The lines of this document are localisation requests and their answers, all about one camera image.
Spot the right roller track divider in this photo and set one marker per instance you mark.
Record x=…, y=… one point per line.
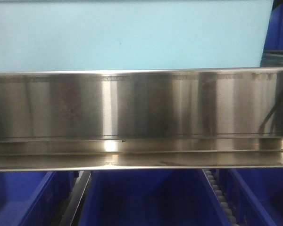
x=220, y=197

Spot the blue bin lower middle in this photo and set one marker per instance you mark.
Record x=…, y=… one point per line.
x=151, y=197

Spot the roller track divider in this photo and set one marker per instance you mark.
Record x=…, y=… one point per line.
x=220, y=197
x=71, y=208

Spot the blue bin lower right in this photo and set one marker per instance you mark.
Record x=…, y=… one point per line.
x=255, y=196

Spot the blue bin upper right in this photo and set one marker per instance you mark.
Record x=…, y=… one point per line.
x=274, y=36

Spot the blue bin lower left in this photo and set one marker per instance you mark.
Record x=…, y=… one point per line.
x=32, y=198

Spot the stainless steel shelf rail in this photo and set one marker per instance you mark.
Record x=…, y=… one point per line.
x=141, y=119

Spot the light blue plastic bin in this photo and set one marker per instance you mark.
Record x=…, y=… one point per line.
x=56, y=35

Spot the left roller track divider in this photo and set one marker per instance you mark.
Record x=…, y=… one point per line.
x=71, y=208

